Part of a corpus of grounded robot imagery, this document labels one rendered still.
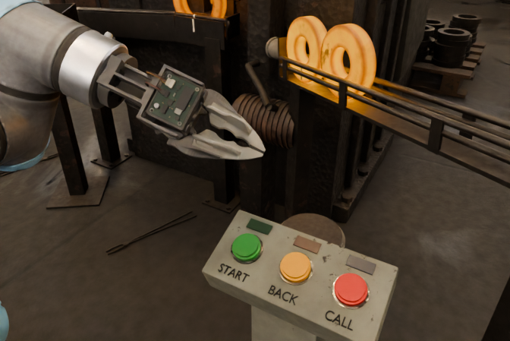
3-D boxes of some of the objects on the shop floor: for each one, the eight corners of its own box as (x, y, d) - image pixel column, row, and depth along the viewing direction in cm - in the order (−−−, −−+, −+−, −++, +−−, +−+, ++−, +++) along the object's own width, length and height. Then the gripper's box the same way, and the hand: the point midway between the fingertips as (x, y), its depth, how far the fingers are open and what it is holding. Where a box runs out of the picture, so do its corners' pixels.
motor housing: (250, 220, 155) (248, 85, 128) (304, 241, 146) (315, 99, 119) (231, 241, 145) (225, 100, 118) (288, 265, 136) (296, 117, 109)
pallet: (288, 64, 306) (290, 1, 283) (331, 37, 365) (335, -16, 343) (464, 99, 252) (485, 24, 229) (481, 61, 311) (498, -1, 289)
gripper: (82, 101, 47) (250, 183, 47) (120, 33, 49) (284, 112, 48) (105, 115, 56) (248, 184, 56) (137, 57, 57) (277, 124, 57)
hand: (255, 149), depth 55 cm, fingers closed
